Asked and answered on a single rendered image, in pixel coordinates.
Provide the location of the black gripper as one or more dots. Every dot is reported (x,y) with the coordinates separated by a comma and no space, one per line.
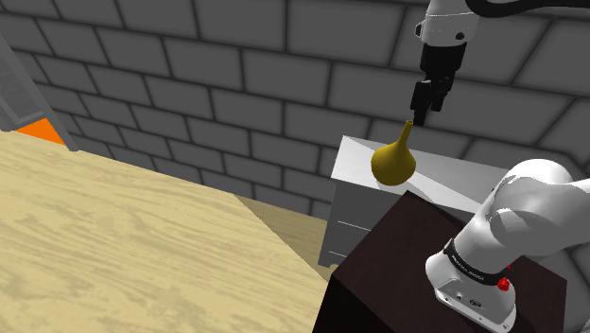
(442,60)

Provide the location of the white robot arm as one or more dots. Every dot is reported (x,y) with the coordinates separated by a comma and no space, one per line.
(521,217)

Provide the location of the yellow long-necked vase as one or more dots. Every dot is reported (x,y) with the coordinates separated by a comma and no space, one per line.
(392,161)

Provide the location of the white chest of drawers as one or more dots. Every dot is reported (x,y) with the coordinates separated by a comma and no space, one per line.
(355,207)

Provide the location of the dark brown robot stand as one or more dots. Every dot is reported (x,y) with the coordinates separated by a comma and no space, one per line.
(392,267)

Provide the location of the grey door with frame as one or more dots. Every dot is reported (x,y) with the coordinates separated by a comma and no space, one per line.
(23,97)

